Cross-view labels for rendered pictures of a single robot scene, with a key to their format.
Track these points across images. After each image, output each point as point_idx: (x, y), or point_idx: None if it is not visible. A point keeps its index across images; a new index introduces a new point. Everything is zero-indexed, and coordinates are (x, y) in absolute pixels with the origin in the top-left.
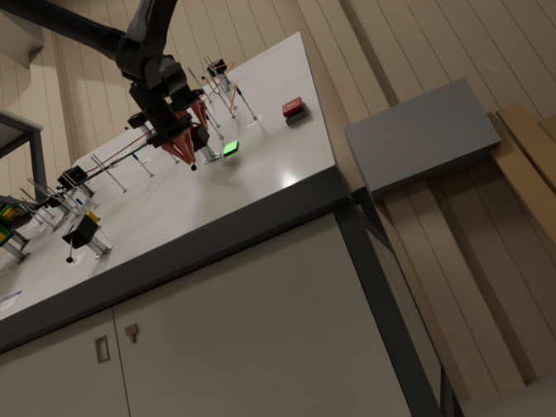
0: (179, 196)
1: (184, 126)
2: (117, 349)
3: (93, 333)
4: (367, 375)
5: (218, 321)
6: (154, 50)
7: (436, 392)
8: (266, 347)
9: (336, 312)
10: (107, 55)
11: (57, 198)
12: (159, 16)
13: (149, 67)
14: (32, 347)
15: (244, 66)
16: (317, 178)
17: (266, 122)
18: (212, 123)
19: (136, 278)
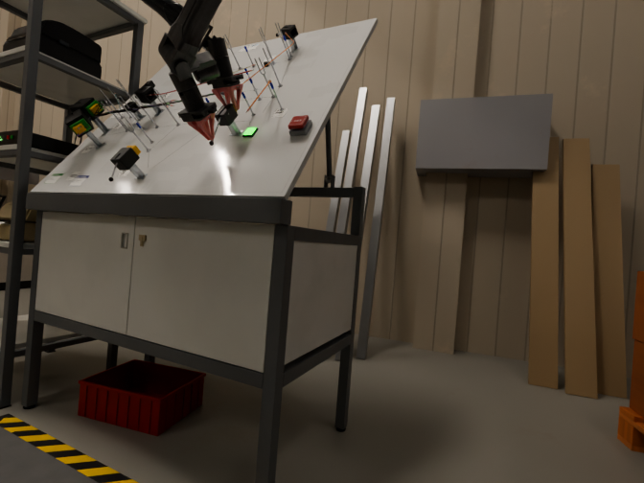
0: (200, 156)
1: (203, 115)
2: (132, 244)
3: (122, 227)
4: (252, 330)
5: (189, 258)
6: (186, 54)
7: (298, 352)
8: (208, 287)
9: (251, 287)
10: (169, 25)
11: (128, 111)
12: (194, 29)
13: (180, 67)
14: (87, 218)
15: (318, 34)
16: (268, 201)
17: (284, 120)
18: (247, 102)
19: (149, 209)
